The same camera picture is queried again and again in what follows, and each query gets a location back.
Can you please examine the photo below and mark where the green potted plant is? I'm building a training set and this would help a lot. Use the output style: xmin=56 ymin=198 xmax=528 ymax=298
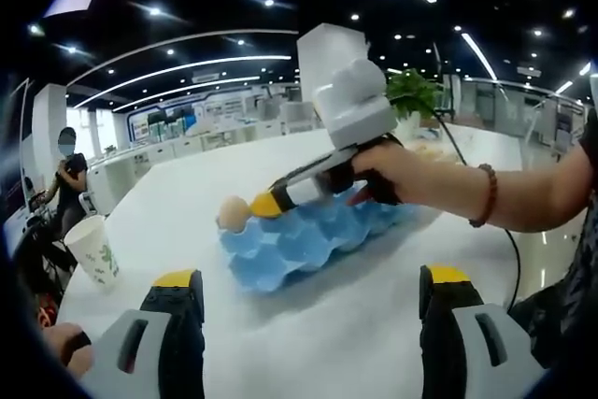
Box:
xmin=385 ymin=69 xmax=443 ymax=136

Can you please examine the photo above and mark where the glass partition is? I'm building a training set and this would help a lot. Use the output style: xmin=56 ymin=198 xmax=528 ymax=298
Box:
xmin=443 ymin=76 xmax=590 ymax=162

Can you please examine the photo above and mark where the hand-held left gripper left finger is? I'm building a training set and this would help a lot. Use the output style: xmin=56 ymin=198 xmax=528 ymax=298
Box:
xmin=91 ymin=268 xmax=206 ymax=399

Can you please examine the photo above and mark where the person's left hand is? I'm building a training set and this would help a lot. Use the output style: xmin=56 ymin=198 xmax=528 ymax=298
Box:
xmin=41 ymin=321 xmax=95 ymax=381

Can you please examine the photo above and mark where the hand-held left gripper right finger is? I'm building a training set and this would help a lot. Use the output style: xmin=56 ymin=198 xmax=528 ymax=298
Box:
xmin=419 ymin=264 xmax=546 ymax=399

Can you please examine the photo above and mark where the person's dark patterned shirt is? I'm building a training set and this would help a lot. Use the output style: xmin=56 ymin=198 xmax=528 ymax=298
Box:
xmin=508 ymin=107 xmax=598 ymax=370

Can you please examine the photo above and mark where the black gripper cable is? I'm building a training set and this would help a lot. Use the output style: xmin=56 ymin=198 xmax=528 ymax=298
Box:
xmin=432 ymin=108 xmax=522 ymax=311

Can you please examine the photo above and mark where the brown chicken egg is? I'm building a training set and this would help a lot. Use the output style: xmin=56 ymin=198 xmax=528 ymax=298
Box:
xmin=218 ymin=195 xmax=256 ymax=235

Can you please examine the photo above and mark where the white mesh office chair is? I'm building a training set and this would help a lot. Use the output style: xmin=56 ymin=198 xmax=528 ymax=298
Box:
xmin=282 ymin=102 xmax=312 ymax=134

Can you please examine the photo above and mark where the white square pillar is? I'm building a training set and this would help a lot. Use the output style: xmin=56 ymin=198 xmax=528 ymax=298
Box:
xmin=31 ymin=83 xmax=69 ymax=176
xmin=296 ymin=22 xmax=371 ymax=136

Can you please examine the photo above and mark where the person's right hand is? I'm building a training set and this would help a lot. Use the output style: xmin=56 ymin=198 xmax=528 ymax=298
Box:
xmin=350 ymin=139 xmax=488 ymax=227

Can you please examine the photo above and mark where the brown bead bracelet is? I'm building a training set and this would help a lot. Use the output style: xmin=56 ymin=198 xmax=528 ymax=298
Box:
xmin=468 ymin=163 xmax=500 ymax=228

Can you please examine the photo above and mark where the white cabinet row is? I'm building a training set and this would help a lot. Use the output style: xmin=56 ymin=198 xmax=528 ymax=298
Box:
xmin=88 ymin=127 xmax=300 ymax=194

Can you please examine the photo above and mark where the white table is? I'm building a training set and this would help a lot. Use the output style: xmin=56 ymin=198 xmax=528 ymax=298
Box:
xmin=55 ymin=126 xmax=524 ymax=399

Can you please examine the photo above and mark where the white paper cup green print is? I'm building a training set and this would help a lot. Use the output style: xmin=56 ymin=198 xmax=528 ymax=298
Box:
xmin=63 ymin=215 xmax=121 ymax=289

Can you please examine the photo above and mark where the dark rounded object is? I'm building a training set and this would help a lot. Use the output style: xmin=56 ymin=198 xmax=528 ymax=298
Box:
xmin=62 ymin=331 xmax=93 ymax=365

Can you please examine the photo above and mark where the blue egg tray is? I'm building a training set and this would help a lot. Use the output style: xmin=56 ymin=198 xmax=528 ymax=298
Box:
xmin=215 ymin=183 xmax=421 ymax=295

